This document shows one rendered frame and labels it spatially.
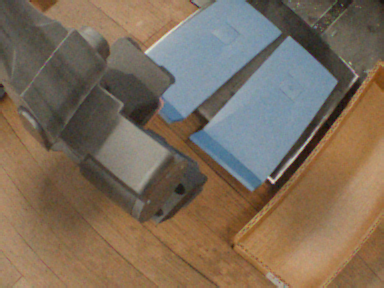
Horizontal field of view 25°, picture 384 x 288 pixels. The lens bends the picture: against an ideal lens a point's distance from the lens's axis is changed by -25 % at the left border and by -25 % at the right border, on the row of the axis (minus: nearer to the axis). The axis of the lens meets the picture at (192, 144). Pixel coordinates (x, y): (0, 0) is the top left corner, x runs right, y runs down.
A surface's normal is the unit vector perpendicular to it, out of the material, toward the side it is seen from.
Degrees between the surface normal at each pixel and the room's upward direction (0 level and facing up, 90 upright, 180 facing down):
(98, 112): 4
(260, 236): 0
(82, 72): 45
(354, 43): 0
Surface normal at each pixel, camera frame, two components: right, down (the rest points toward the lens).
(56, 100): 0.55, 0.20
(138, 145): -0.04, -0.30
